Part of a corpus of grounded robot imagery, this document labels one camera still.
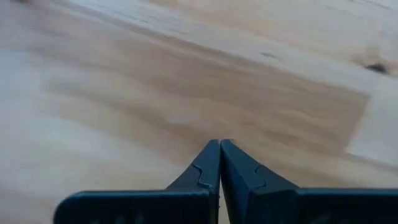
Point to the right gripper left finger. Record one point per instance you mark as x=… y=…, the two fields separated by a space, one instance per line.
x=186 y=205

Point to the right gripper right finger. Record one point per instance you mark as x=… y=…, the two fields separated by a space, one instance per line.
x=264 y=205

